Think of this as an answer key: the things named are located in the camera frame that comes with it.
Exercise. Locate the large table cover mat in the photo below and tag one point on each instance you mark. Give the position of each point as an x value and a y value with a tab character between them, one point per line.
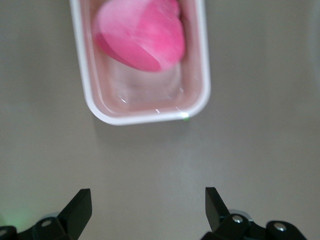
160	160

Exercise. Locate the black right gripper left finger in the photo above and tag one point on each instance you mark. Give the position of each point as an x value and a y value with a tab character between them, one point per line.
75	217

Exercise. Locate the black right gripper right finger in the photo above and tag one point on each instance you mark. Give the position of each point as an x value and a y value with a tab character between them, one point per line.
220	220

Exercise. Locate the pink plush toy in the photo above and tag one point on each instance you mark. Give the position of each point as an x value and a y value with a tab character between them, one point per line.
145	37

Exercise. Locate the translucent pinkish storage box base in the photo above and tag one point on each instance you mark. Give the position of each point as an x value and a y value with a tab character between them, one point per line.
150	100

